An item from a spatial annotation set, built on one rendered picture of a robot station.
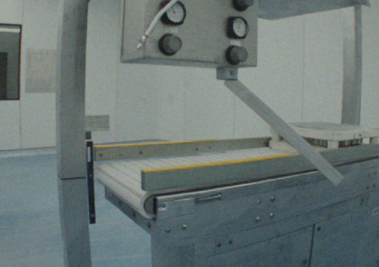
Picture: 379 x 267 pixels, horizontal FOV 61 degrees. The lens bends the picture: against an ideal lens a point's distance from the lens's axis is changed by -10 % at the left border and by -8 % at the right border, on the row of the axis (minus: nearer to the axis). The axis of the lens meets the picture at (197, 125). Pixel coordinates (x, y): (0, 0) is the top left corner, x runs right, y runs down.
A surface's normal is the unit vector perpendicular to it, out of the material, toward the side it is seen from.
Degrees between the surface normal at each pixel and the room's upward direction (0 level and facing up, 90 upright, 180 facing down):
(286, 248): 90
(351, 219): 90
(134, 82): 90
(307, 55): 90
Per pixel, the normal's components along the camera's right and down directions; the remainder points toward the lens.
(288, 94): -0.76, 0.04
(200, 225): 0.54, 0.09
